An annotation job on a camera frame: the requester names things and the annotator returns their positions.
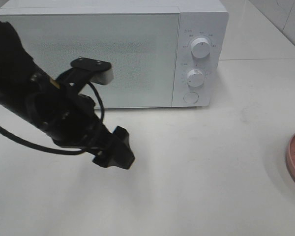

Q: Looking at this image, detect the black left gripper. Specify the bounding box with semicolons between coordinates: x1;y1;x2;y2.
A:
27;71;135;170

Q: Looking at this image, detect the white round door button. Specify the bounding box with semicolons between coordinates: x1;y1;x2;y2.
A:
183;92;199;104

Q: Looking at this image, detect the white microwave knob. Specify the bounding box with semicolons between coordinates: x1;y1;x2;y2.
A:
191;37;211;59
186;69;205;88

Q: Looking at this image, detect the white microwave door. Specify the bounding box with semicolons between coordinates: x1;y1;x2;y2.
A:
0;14;179;108

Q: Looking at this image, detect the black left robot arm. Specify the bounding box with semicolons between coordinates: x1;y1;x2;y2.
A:
0;21;135;169

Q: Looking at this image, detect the white microwave oven body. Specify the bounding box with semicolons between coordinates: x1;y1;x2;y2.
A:
0;0;229;107

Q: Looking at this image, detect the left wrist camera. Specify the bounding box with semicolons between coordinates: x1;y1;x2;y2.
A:
56;58;114;87

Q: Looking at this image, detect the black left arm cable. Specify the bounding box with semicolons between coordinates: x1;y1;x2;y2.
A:
0;81;105;156

